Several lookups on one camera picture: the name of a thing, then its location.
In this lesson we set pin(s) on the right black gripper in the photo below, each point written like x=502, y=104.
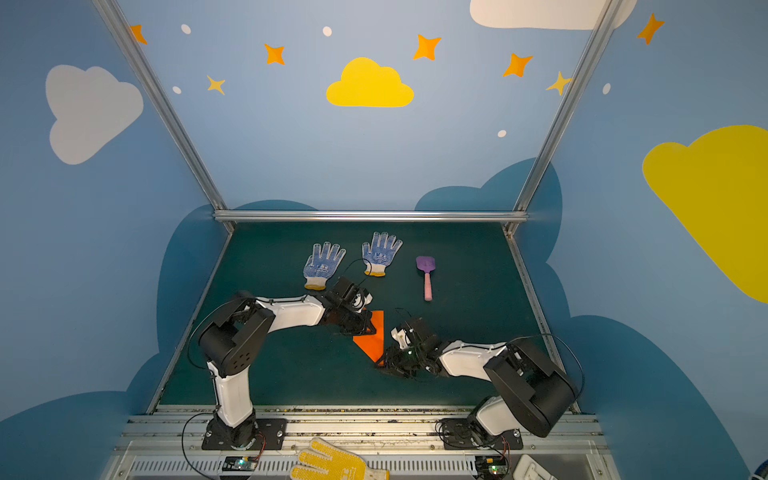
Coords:
x=397, y=355

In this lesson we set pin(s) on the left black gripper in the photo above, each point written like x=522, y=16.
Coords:
x=358, y=321

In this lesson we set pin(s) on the orange square paper sheet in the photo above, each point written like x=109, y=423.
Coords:
x=373, y=345

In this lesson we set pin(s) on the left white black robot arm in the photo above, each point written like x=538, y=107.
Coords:
x=234, y=337

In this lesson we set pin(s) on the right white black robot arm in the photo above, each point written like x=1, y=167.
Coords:
x=532, y=392

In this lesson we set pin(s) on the left blue dotted work glove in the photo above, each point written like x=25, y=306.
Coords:
x=322, y=264

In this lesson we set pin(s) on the blue dotted work glove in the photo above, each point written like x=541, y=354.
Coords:
x=379, y=253
x=322, y=264

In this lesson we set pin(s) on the right blue dotted work glove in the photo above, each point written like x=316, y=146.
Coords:
x=379, y=253

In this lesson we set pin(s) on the purple pink spatula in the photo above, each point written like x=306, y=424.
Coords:
x=426, y=265

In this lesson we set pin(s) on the right green circuit board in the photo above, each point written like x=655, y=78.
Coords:
x=490, y=468

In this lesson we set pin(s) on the green circuit board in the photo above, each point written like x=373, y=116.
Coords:
x=240, y=464
x=490, y=468

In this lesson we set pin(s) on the yellow dotted work glove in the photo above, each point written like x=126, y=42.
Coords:
x=324, y=461

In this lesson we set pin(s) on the white plastic object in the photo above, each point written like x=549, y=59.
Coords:
x=528, y=468

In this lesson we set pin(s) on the left green circuit board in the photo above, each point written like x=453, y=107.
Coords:
x=240, y=464

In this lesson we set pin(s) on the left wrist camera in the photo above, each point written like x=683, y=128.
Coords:
x=362, y=299

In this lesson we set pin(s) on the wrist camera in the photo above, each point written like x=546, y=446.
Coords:
x=362, y=299
x=402, y=338

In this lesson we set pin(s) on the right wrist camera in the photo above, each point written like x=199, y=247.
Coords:
x=402, y=338

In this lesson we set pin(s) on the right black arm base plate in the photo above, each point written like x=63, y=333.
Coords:
x=463, y=434

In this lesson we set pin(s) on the aluminium rear frame bar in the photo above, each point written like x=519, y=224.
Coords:
x=368, y=216

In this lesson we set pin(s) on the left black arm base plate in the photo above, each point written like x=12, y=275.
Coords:
x=252, y=434

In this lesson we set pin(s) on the left aluminium frame post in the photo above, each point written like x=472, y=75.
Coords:
x=114, y=19

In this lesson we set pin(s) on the aluminium frame post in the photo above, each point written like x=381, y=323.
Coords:
x=591, y=55
x=114, y=19

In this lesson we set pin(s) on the right aluminium frame post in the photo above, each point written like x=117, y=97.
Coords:
x=591, y=55

